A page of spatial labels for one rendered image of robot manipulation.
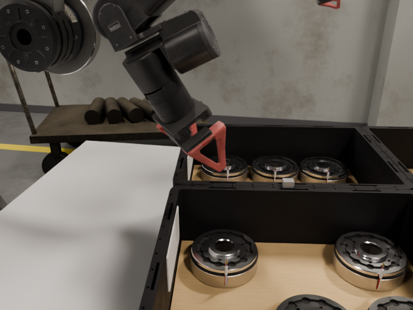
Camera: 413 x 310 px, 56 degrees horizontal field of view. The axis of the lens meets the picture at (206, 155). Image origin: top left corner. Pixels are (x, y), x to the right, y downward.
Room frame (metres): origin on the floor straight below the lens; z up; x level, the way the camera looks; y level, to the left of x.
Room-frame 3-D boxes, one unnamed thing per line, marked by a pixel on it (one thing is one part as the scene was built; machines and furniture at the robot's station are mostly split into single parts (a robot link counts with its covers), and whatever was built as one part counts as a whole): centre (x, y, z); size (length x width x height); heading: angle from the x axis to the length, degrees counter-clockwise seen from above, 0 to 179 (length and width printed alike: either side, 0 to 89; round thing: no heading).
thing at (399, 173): (0.71, -0.15, 0.92); 0.40 x 0.30 x 0.02; 88
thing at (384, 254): (0.48, -0.25, 0.86); 0.05 x 0.05 x 0.01
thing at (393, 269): (0.48, -0.25, 0.86); 0.10 x 0.10 x 0.01
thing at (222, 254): (0.49, -0.03, 0.86); 0.05 x 0.05 x 0.01
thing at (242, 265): (0.49, -0.03, 0.86); 0.10 x 0.10 x 0.01
